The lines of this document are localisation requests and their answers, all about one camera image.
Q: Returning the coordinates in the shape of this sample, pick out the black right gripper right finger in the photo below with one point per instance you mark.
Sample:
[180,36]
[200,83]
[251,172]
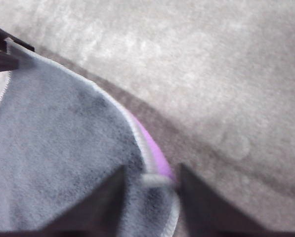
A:
[201,209]

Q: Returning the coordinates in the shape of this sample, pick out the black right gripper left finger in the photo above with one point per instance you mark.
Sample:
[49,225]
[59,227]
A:
[100,207]

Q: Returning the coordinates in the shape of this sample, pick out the purple towel with grey hem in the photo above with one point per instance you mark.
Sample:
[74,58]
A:
[51,148]

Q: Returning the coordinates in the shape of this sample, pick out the grey table cloth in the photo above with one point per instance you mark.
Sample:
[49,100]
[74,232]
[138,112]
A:
[211,74]

